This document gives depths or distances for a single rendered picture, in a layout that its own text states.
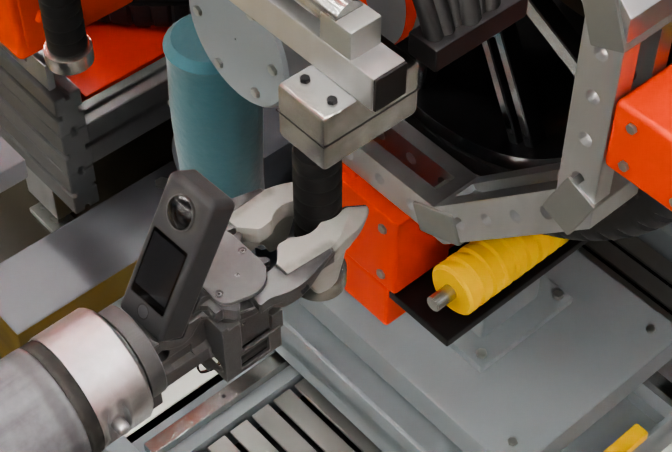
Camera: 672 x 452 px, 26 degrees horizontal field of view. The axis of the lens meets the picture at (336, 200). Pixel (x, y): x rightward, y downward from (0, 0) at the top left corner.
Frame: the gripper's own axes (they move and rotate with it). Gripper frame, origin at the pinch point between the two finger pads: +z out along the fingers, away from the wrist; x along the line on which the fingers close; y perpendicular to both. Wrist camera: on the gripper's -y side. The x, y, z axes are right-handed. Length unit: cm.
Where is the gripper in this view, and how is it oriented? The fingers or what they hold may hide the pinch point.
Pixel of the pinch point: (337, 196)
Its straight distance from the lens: 108.3
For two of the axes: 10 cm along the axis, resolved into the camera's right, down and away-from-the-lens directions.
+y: 0.0, 6.7, 7.4
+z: 7.5, -4.9, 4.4
